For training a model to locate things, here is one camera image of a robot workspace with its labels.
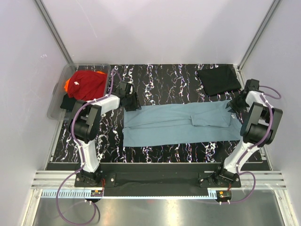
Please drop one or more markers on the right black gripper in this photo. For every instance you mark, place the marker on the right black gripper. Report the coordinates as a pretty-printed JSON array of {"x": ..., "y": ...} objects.
[{"x": 234, "y": 108}]

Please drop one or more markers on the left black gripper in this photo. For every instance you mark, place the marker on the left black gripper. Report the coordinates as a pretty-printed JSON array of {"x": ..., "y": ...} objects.
[{"x": 135, "y": 105}]

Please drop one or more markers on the blue t-shirt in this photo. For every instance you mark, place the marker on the blue t-shirt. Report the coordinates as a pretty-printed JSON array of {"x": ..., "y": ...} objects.
[{"x": 172, "y": 124}]

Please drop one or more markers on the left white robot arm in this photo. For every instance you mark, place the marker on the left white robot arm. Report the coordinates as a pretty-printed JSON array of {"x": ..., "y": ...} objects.
[{"x": 84, "y": 124}]

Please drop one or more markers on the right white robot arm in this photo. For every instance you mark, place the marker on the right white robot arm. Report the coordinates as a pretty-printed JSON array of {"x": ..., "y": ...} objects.
[{"x": 259, "y": 129}]

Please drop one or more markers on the folded black t-shirt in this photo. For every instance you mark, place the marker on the folded black t-shirt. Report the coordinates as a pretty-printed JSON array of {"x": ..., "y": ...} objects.
[{"x": 219, "y": 80}]

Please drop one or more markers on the red t-shirt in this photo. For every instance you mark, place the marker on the red t-shirt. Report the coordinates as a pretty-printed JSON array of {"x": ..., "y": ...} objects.
[{"x": 87, "y": 85}]

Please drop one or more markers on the clear plastic bin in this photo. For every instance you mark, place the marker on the clear plastic bin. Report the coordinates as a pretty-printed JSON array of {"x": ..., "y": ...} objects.
[{"x": 55, "y": 112}]

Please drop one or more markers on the black t-shirt in bin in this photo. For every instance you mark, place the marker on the black t-shirt in bin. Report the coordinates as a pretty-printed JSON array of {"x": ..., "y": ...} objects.
[{"x": 68, "y": 103}]

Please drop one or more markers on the orange t-shirt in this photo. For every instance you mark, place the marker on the orange t-shirt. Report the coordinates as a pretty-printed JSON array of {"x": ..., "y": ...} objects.
[{"x": 66, "y": 85}]

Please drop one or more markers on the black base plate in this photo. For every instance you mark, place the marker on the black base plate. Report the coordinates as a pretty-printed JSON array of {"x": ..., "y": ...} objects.
[{"x": 155, "y": 189}]

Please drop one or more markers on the aluminium frame rail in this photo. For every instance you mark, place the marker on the aluminium frame rail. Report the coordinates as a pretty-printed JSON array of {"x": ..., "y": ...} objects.
[{"x": 263, "y": 179}]

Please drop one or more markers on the white slotted cable duct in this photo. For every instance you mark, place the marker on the white slotted cable duct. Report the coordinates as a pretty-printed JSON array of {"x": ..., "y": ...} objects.
[{"x": 72, "y": 193}]

